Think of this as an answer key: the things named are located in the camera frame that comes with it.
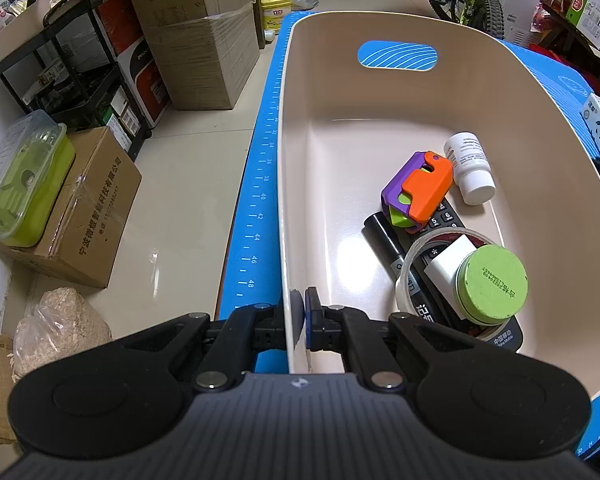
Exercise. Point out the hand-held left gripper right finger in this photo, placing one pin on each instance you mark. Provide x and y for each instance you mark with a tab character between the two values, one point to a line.
311	312

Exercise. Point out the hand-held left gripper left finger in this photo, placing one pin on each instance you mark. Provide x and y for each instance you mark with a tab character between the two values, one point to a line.
272	327

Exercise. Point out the clear tape roll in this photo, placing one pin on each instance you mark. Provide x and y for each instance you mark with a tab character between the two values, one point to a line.
404	285

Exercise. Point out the black marker pen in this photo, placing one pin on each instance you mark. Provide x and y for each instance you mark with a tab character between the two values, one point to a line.
382	240

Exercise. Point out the white pill bottle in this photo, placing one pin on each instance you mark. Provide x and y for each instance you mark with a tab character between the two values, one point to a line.
470	165

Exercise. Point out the white foam block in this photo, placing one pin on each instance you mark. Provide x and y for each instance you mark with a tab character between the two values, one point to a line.
447	265

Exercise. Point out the beige plastic basin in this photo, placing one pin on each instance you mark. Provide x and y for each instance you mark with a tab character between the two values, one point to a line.
355	160

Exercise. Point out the black remote control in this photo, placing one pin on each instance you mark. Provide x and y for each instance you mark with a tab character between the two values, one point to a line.
446	216

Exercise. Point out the orange purple plastic toy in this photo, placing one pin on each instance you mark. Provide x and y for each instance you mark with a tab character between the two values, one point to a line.
425	187

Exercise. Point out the blue ruled mat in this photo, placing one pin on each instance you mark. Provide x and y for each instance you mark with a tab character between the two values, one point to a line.
252	200

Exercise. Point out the dark wooden side table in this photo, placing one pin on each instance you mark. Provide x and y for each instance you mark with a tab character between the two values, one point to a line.
570	40

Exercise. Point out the white appliance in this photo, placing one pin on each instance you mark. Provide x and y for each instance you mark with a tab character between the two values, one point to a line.
522	0

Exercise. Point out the clear bag of grain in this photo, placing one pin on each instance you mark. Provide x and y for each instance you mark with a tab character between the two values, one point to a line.
60	330

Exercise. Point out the printed brown cardboard box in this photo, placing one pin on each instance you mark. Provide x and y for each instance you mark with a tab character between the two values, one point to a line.
90	210

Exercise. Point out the taped brown cardboard box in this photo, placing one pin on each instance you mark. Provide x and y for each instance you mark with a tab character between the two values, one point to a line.
205	60

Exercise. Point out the red white appliance box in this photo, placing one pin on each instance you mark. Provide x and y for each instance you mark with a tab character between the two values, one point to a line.
145	80

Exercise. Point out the green container with clear lid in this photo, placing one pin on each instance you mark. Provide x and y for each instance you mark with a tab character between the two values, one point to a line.
25	180

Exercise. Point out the yellow detergent bottle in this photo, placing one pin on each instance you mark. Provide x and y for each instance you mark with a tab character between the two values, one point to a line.
274	10

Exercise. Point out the black shelf cart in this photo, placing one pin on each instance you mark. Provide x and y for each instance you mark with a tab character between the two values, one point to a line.
87	85

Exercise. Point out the red carton box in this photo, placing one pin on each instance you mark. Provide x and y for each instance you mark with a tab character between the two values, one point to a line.
120	20

